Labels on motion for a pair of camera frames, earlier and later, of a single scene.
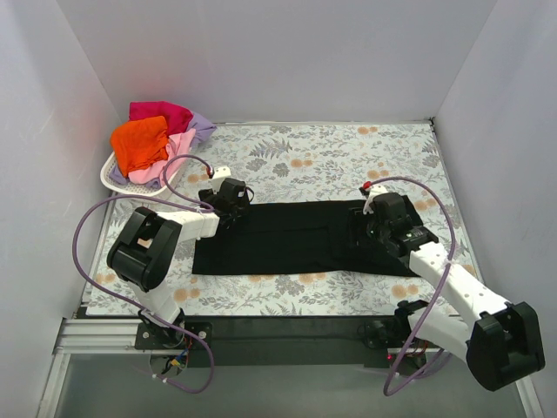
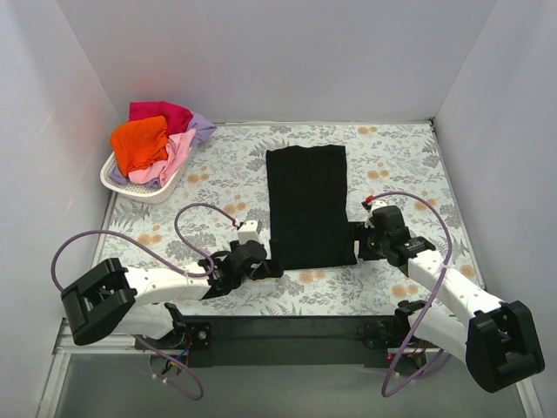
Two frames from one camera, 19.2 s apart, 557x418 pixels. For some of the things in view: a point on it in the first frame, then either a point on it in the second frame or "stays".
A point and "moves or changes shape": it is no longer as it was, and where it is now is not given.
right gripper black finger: [358, 227] → [358, 231]
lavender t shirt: [203, 129] stays
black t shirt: [292, 239] moves or changes shape
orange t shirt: [139, 142] stays
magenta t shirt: [177, 118] stays
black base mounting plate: [318, 341] stays
